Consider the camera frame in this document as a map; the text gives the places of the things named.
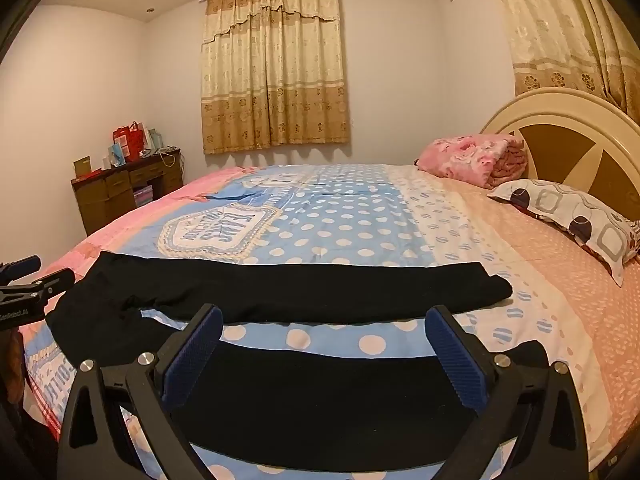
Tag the brown wooden desk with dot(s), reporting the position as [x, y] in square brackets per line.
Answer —
[107, 195]

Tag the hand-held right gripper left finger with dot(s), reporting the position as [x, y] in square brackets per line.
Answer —
[195, 355]

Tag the black pants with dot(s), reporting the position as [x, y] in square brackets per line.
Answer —
[300, 285]

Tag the cream and brown headboard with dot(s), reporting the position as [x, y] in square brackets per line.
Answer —
[555, 110]

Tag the brown cardboard box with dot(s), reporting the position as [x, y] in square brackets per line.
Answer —
[82, 166]

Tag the pink box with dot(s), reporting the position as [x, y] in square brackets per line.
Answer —
[143, 195]

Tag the patterned white pillow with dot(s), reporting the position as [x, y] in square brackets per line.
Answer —
[560, 205]

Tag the red gift bag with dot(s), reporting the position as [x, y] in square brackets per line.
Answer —
[131, 142]

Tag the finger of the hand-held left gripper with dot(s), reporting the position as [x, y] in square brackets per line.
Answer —
[22, 264]
[52, 281]

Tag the pale teal paper bag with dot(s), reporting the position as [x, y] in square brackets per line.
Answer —
[155, 140]

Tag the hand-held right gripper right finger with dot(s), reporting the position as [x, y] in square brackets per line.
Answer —
[457, 360]

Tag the pink floral folded blanket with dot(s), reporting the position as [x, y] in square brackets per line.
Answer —
[465, 157]

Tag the beige floral window curtain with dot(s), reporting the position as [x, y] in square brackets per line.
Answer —
[275, 70]

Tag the dark knit cloth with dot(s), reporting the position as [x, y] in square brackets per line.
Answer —
[25, 440]

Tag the blue card packet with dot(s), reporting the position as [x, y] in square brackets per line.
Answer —
[116, 156]

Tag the printed polka dot bedspread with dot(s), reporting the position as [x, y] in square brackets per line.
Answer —
[350, 220]

